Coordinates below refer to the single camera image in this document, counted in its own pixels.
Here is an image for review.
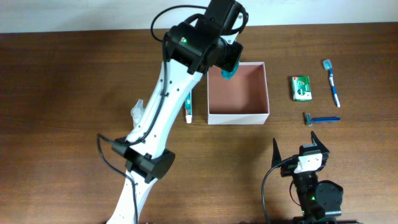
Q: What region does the green toothpaste tube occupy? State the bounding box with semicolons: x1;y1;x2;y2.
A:
184;92;193;124

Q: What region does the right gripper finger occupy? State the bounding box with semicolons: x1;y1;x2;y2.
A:
271;138;282;168
311;131;330;154

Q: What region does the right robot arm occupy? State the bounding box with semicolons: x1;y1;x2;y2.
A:
272;132;343;224

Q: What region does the blue white toothbrush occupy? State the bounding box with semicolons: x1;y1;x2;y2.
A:
323;59;341;108

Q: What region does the white square cardboard box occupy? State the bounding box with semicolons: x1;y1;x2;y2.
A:
207;62;270;125

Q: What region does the blue disposable razor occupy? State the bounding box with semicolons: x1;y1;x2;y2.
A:
304;113;341;126

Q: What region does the clear spray bottle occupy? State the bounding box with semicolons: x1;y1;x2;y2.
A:
131;99;145;128

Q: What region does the green soap box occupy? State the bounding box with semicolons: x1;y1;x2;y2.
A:
292;77;312;101

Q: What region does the right black cable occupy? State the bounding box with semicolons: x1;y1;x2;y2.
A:
261;156;296;224

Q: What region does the teal mouthwash bottle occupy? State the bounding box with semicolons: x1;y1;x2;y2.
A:
221;62;239;80

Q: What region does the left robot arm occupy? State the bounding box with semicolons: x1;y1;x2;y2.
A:
108;0;249;223

